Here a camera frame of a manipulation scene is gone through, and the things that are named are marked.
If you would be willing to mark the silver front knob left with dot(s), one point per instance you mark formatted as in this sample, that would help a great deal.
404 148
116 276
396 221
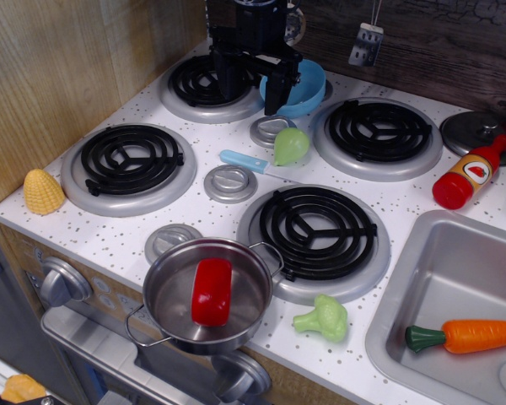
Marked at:
63 283

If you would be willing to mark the silver top knob middle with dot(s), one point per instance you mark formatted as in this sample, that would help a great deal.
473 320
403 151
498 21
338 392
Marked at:
230 184

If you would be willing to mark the stove burner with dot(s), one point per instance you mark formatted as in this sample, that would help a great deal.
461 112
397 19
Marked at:
128 170
377 139
190 91
323 241

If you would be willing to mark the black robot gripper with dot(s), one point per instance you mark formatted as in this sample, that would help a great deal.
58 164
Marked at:
256 40

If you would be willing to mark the red toy sushi piece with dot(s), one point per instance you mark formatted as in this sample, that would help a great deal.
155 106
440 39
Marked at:
211 293

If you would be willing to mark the red toy ketchup bottle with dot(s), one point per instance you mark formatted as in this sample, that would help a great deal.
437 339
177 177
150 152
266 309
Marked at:
454 189

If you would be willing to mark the light blue plastic bowl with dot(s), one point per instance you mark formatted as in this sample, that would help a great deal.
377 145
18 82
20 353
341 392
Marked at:
306 95

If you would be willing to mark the back left stove burner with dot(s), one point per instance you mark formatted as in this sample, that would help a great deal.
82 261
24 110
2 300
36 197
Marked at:
190 91

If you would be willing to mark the light green toy pear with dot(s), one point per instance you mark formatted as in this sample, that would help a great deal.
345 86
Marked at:
290 145

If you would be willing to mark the green toy broccoli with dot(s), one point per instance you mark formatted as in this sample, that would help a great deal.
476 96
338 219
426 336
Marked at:
328 317

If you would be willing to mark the front right stove burner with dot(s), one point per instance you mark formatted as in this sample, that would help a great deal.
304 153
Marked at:
323 241

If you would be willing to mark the front left stove burner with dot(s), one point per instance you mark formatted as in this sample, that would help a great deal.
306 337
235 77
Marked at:
128 170

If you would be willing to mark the orange toy carrot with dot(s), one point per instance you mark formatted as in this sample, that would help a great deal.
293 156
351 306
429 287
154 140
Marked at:
459 336

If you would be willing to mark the hanging metal strainer ladle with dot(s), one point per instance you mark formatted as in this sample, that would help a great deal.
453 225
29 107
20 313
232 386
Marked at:
295 23

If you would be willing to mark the silver pot lid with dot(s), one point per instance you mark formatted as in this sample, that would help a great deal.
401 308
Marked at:
469 130

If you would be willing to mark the silver front knob right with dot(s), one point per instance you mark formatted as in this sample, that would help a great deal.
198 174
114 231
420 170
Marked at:
239 378

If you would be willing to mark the hanging metal spatula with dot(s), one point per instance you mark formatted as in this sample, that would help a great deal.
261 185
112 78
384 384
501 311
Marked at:
366 46

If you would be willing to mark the silver top knob lower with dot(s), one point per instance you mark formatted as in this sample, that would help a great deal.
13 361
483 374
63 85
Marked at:
167 237

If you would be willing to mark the silver toy sink basin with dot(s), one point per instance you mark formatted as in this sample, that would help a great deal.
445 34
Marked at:
450 268

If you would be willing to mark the silver top knob upper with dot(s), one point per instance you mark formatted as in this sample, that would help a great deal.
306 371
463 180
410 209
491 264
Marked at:
264 130

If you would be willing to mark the small stainless steel pot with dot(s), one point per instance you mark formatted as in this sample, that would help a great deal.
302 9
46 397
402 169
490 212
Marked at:
168 286

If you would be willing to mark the silver oven door handle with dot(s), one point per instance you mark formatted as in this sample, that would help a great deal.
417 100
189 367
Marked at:
157 375

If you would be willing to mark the yellow toy corn cob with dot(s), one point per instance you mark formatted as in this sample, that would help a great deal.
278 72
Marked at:
42 193

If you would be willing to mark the blue handled toy knife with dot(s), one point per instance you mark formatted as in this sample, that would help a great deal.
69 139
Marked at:
258 166

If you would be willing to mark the back right stove burner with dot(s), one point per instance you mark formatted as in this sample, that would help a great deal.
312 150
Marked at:
377 139

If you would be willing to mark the yellow toy on floor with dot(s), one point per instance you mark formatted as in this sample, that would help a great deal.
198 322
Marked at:
22 388

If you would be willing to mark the silver knob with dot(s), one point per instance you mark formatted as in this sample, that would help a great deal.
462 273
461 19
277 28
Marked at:
239 378
167 237
230 184
264 130
63 283

